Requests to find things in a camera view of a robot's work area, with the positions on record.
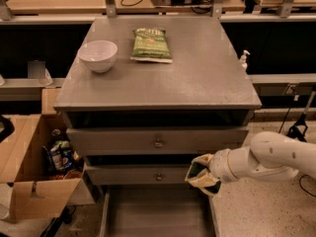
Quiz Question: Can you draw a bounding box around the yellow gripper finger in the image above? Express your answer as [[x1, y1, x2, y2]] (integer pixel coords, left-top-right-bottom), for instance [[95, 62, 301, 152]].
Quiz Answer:
[[192, 153, 213, 168], [184, 167, 221, 198]]

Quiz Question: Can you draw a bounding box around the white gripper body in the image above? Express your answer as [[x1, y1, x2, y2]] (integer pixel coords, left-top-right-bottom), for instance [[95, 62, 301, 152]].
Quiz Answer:
[[209, 149, 235, 183]]

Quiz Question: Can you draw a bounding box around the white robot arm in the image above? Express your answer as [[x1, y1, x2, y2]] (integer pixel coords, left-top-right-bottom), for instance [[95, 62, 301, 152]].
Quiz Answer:
[[185, 131, 316, 197]]

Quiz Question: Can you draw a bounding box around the grey middle drawer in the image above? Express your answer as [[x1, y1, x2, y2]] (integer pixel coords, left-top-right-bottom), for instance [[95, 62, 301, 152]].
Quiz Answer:
[[86, 164, 190, 186]]

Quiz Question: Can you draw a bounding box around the grey drawer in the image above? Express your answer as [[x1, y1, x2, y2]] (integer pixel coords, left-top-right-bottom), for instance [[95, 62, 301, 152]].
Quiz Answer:
[[67, 127, 248, 156], [99, 185, 216, 237], [86, 164, 190, 186]]

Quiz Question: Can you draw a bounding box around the grey bottom drawer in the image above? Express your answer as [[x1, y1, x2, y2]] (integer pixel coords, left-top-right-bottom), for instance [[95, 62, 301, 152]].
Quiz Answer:
[[99, 185, 216, 237]]

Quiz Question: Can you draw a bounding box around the grey drawer cabinet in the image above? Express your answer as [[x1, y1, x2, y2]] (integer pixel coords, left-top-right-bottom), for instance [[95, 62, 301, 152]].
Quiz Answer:
[[52, 15, 263, 196]]

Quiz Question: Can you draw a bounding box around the grey top drawer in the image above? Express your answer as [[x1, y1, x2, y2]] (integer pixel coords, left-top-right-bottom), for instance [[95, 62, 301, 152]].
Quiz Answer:
[[67, 127, 248, 156]]

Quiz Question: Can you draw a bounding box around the black tripod stand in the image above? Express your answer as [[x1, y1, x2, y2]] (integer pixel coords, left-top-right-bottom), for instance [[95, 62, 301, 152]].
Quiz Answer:
[[287, 89, 316, 142]]

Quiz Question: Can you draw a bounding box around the white pump bottle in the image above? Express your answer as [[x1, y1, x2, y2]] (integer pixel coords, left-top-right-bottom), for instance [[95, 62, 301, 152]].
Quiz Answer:
[[239, 49, 250, 69]]

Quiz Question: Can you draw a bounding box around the green chip bag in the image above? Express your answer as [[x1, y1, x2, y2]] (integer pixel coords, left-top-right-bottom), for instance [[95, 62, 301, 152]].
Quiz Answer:
[[130, 28, 173, 63]]

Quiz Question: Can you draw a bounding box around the blue soda can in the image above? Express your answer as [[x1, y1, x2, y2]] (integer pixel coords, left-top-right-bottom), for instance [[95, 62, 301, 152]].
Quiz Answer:
[[62, 149, 74, 172]]

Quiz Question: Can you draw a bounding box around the white bowl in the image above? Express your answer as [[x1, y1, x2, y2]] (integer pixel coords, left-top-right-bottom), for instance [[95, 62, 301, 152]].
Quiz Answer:
[[77, 40, 118, 73]]

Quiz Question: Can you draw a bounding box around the snack packet in box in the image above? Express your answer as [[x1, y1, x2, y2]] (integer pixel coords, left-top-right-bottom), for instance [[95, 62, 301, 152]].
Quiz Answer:
[[48, 140, 72, 173]]

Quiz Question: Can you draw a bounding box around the brown cardboard box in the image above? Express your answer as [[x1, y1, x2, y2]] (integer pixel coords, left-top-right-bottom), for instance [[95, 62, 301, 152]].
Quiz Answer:
[[0, 88, 96, 221]]

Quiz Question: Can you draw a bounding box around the wooden desk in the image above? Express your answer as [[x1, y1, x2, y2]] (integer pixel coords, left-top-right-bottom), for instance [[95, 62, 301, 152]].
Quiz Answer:
[[7, 0, 204, 15]]

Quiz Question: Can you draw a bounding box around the black floor cable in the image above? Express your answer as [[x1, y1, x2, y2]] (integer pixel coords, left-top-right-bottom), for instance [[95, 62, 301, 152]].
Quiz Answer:
[[278, 94, 316, 198]]

